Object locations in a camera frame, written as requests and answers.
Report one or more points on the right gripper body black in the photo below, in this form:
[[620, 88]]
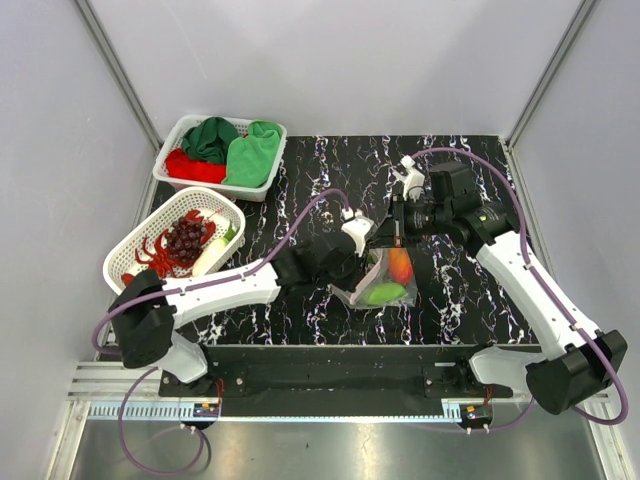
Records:
[[418, 219]]

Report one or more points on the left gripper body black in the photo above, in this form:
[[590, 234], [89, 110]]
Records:
[[348, 276]]

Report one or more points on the clear zip top bag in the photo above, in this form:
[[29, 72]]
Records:
[[375, 271]]

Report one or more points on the white radish toy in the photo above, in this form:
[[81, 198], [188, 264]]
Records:
[[212, 253]]

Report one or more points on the purple grape bunch toy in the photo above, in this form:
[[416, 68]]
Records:
[[185, 242]]

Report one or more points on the red lobster toy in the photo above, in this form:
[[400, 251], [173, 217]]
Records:
[[158, 258]]

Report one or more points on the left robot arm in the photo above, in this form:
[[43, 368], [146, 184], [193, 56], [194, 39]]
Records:
[[147, 315]]

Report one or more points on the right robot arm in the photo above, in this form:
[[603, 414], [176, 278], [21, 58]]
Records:
[[576, 359]]

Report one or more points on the green vegetable toy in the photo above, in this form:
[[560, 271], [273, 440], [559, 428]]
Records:
[[384, 293]]

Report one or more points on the black marble pattern mat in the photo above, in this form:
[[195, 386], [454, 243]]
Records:
[[457, 302]]

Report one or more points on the light green cloth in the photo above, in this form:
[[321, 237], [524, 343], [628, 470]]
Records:
[[251, 158]]

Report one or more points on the white basket with cloths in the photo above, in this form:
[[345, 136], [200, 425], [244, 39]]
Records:
[[173, 141]]

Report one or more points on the dark green cloth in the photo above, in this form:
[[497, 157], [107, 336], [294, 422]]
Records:
[[209, 141]]

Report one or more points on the red cloth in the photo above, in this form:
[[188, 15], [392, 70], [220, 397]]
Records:
[[179, 165]]

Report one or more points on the white perforated empty basket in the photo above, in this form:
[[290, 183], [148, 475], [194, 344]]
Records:
[[119, 267]]

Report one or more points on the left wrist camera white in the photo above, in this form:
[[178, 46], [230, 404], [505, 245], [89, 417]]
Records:
[[358, 227]]

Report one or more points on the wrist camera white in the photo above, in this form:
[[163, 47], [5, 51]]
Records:
[[412, 179], [358, 227]]

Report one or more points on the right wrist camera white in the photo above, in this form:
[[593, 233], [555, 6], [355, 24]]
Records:
[[412, 179]]

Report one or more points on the aluminium frame rail front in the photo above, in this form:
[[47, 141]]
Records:
[[109, 380]]

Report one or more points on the white slotted cable duct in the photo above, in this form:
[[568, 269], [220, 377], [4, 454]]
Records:
[[198, 412]]

